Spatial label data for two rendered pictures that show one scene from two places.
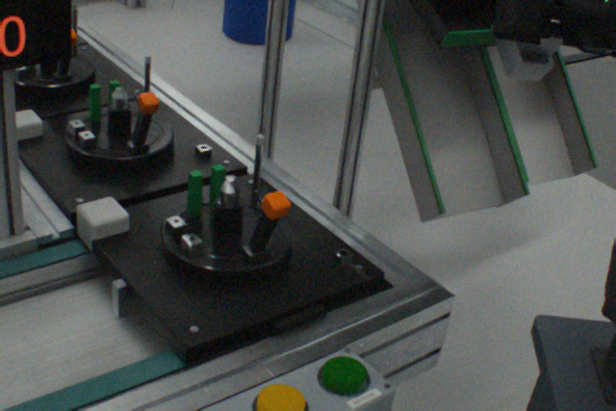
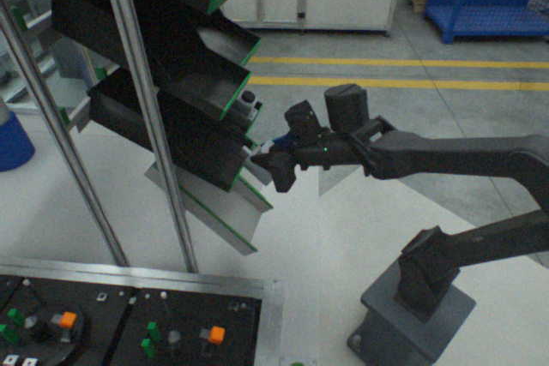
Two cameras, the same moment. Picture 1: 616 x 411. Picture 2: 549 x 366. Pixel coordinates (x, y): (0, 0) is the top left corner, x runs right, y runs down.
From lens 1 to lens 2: 47 cm
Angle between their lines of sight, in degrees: 37
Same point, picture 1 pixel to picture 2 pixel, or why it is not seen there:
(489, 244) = not seen: hidden behind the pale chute
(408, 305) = (276, 305)
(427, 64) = (196, 180)
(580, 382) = (408, 321)
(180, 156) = (92, 312)
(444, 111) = (217, 196)
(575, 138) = not seen: hidden behind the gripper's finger
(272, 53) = (103, 221)
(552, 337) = (377, 303)
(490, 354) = (295, 278)
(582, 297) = (297, 217)
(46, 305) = not seen: outside the picture
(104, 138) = (38, 348)
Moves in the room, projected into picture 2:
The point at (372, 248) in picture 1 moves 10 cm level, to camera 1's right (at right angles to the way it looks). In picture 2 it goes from (233, 285) to (268, 256)
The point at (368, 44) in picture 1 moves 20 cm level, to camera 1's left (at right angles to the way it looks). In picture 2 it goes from (177, 203) to (69, 267)
